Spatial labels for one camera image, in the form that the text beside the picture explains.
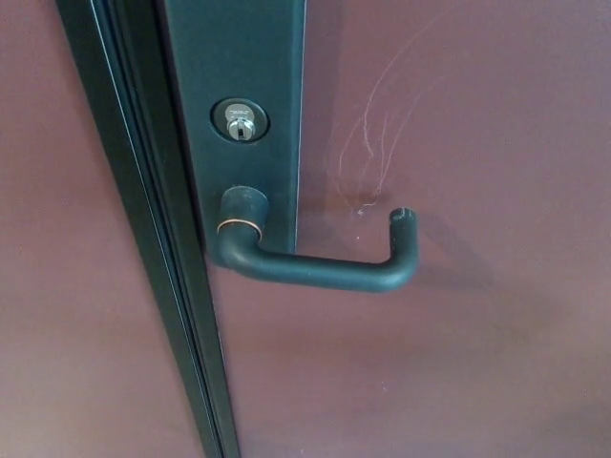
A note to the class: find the black door edge strip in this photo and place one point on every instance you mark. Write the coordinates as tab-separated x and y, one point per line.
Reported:
157	214

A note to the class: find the maroon door leaf with scratches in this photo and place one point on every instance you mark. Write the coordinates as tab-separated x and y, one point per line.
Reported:
429	372

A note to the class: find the silver key lock cylinder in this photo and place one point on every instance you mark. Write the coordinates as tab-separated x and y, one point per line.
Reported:
239	121

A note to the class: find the black lock escutcheon plate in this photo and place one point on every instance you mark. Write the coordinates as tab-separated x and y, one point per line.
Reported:
238	52

